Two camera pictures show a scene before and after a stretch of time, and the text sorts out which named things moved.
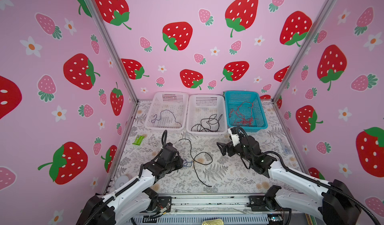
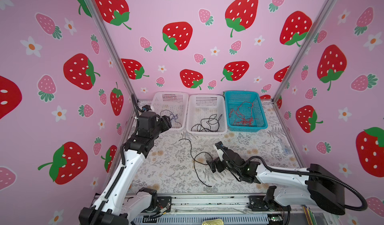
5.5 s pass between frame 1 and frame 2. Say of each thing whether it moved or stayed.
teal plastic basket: stayed
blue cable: stayed
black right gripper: moved
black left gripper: moved
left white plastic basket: stayed
